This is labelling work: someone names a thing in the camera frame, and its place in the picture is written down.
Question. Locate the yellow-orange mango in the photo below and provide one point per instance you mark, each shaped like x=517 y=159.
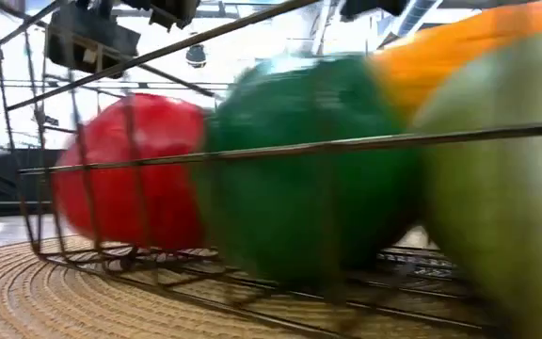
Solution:
x=440 y=56

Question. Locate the pale green speckled pear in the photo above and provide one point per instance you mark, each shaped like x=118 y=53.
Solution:
x=511 y=212

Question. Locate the red apple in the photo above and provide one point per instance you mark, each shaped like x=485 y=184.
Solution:
x=172 y=188

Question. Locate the round woven straw placemat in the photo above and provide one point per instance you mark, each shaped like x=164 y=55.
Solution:
x=40 y=301

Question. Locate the deep green lime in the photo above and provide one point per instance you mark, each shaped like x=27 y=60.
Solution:
x=299 y=212

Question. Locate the black low wall panel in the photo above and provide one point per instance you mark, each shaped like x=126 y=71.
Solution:
x=26 y=162

